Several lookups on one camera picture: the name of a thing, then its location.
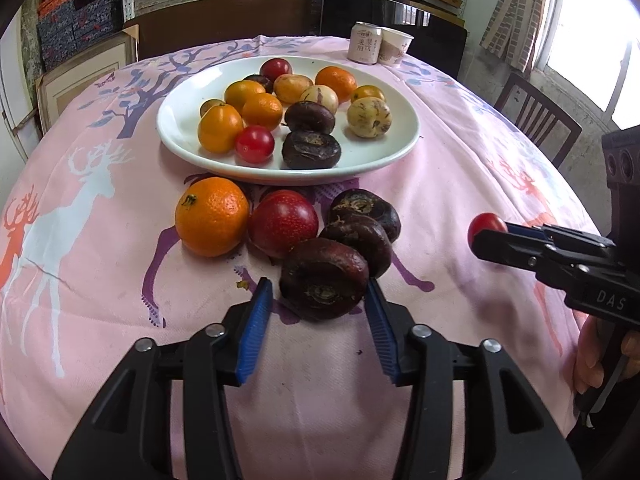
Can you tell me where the white round plate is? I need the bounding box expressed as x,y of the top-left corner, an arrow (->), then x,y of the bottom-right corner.
156,55 -> 420,184

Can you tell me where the small orange mandarin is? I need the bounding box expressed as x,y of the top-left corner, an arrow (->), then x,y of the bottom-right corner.
197,104 -> 245,154
224,80 -> 266,111
241,92 -> 284,131
315,66 -> 358,103

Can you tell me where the beige checked curtain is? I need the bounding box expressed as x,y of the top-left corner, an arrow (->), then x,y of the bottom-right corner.
480,0 -> 561,73

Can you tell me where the pale striped pepino melon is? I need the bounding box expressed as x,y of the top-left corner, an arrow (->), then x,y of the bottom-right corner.
347,97 -> 392,139
300,85 -> 339,113

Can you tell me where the tiny orange mandarin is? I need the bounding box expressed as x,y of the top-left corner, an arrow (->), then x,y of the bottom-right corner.
350,85 -> 387,105

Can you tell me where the pink deer print tablecloth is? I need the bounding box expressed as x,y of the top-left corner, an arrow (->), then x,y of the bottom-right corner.
0,35 -> 608,480

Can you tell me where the bright window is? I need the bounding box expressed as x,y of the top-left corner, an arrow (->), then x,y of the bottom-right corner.
532,0 -> 640,128

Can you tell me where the pink drink can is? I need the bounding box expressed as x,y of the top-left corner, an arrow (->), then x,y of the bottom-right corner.
348,21 -> 383,65

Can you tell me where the black glossy panel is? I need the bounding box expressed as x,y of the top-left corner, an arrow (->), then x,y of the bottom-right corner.
320,0 -> 468,81

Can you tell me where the red cherry tomato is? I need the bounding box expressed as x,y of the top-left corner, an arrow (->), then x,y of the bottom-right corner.
468,213 -> 508,248
235,125 -> 275,164

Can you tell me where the red speckled plum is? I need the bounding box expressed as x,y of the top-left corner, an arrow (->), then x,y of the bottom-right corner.
248,190 -> 320,260
260,58 -> 293,83

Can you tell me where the white paper cup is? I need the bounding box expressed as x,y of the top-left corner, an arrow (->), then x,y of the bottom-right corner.
377,27 -> 416,68

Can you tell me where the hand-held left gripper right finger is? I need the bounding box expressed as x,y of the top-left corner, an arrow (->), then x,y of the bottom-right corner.
364,280 -> 583,480

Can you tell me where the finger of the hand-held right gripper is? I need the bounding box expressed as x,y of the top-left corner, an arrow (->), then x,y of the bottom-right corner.
506,224 -> 617,262
472,229 -> 626,302

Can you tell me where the stack of blue floral boxes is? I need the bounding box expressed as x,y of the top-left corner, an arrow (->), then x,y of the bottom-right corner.
37,0 -> 123,71

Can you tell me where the dark brown wooden board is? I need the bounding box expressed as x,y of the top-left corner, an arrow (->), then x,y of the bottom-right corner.
122,0 -> 323,61

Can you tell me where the large orange mandarin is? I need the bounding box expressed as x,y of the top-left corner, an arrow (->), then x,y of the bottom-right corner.
175,176 -> 250,257

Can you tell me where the light wooden picture frame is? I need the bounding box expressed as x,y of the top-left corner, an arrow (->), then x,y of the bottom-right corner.
35,25 -> 140,133

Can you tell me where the white leaning board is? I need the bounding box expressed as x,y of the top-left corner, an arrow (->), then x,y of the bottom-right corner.
0,12 -> 41,161

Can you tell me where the dark wooden chair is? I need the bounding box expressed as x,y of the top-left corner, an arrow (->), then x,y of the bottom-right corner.
494,72 -> 583,170

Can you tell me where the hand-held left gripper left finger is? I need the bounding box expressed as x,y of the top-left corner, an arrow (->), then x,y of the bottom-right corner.
52,276 -> 274,480

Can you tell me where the yellow orange round fruit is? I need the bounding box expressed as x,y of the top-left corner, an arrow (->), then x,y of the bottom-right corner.
273,74 -> 314,105

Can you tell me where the person's right hand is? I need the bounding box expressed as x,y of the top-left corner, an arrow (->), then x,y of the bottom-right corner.
574,316 -> 640,396

